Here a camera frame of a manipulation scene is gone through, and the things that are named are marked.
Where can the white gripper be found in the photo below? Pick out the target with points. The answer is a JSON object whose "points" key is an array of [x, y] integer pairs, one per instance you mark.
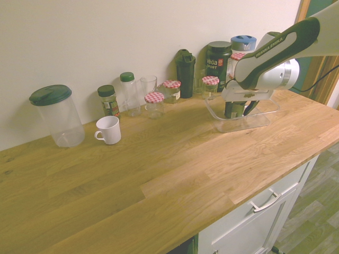
{"points": [[233, 92]]}

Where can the dark green labelled can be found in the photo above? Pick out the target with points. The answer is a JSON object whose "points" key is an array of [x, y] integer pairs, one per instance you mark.
{"points": [[234, 108]]}

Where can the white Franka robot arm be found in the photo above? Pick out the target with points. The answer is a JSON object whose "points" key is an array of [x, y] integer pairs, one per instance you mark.
{"points": [[278, 53]]}

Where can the clear rectangular plastic container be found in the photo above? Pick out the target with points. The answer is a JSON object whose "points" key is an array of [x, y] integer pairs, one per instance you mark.
{"points": [[254, 121]]}

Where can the faceted jar red checked lid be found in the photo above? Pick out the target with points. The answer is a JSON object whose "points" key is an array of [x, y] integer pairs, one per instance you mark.
{"points": [[237, 56], [230, 77]]}

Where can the empty jar red checked lid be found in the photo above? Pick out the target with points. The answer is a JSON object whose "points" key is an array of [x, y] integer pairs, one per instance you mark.
{"points": [[154, 98], [210, 80]]}

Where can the clear drinking glass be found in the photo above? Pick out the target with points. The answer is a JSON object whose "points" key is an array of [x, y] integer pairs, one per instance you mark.
{"points": [[198, 82]]}

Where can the black Vega protein tub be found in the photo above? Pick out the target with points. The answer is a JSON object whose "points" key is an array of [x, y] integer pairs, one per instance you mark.
{"points": [[217, 53]]}

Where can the translucent pitcher blue lid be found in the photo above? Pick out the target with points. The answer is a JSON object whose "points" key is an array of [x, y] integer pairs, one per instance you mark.
{"points": [[242, 43]]}

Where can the black shaker bottle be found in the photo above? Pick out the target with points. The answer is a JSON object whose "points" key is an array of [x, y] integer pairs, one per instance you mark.
{"points": [[185, 76]]}

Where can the labelled jar red checked lid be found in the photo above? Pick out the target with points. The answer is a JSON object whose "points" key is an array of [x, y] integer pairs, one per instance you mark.
{"points": [[172, 84]]}

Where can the tall clear glass mug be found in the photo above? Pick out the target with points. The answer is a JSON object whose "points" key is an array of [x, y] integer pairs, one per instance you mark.
{"points": [[148, 84]]}

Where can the clear bottle green cap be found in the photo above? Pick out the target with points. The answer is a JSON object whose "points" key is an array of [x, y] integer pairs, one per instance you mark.
{"points": [[129, 98]]}

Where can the white counter base cabinet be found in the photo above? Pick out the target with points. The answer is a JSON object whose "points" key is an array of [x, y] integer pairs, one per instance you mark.
{"points": [[238, 232]]}

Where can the herb jar dark lid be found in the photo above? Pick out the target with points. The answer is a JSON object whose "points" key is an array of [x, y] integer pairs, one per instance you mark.
{"points": [[108, 103]]}

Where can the white mug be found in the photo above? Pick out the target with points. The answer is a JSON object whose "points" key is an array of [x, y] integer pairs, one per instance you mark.
{"points": [[110, 129]]}

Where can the silver cabinet knob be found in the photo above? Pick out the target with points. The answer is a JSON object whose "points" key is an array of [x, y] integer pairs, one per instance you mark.
{"points": [[215, 252]]}

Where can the translucent pitcher green lid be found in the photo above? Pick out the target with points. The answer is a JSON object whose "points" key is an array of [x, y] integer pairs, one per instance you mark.
{"points": [[61, 119]]}

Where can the wooden door frame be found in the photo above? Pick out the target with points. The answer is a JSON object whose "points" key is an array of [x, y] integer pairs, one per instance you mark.
{"points": [[331, 87]]}

